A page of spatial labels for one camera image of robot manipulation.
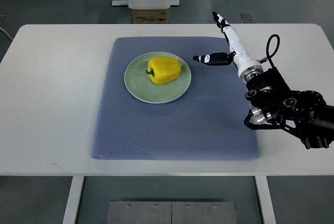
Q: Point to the metal base plate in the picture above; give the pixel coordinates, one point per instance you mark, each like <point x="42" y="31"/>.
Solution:
<point x="139" y="212"/>
<point x="203" y="212"/>

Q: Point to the grey floor plate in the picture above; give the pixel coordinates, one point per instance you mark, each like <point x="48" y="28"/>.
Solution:
<point x="247" y="17"/>

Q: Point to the yellow bell pepper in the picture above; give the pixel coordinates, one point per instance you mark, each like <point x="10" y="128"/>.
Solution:
<point x="162" y="70"/>

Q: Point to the white right table leg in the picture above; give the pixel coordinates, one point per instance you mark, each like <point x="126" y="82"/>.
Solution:
<point x="265" y="201"/>

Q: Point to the white table leg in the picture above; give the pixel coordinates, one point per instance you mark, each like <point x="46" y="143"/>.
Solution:
<point x="73" y="200"/>
<point x="265" y="201"/>

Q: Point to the brown cardboard box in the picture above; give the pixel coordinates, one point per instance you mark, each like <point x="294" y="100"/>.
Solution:
<point x="149" y="16"/>

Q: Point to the white left table leg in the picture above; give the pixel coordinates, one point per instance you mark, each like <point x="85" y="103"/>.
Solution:
<point x="73" y="200"/>

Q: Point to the light green plate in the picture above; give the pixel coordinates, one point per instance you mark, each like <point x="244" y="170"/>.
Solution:
<point x="139" y="84"/>

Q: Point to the blue woven mat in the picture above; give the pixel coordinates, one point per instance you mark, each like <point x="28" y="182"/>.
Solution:
<point x="204" y="123"/>

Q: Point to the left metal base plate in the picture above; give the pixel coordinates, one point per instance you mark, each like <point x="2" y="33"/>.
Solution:
<point x="139" y="212"/>

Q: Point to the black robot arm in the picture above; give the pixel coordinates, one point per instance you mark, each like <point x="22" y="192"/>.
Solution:
<point x="273" y="105"/>

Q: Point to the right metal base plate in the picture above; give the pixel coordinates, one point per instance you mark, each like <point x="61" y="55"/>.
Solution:
<point x="203" y="212"/>

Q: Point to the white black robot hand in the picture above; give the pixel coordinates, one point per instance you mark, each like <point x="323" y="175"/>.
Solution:
<point x="247" y="67"/>

